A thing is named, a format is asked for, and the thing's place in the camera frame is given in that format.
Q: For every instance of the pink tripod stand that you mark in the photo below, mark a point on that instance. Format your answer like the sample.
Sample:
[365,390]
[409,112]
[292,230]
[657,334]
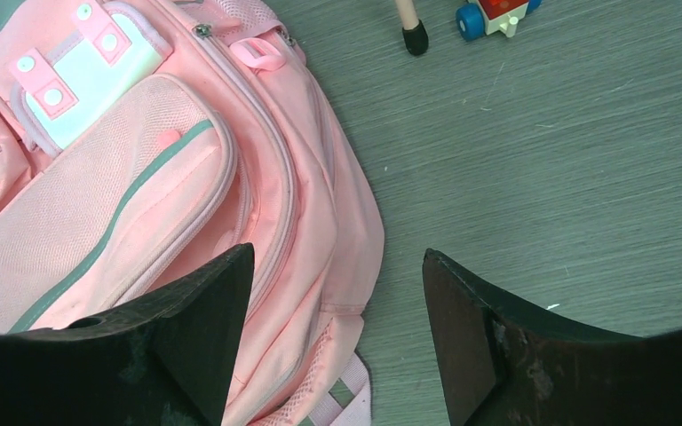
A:
[413,31]

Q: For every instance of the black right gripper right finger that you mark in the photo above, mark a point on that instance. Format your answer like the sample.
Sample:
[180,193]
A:
[506,361]

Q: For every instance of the pink student backpack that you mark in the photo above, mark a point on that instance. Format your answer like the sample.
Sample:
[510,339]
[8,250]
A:
[139,140]

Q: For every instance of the colourful toy block train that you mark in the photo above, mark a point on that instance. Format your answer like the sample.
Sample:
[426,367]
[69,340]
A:
[479,18]

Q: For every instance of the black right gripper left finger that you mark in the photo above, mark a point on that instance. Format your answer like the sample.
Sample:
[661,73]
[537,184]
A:
[164,358]

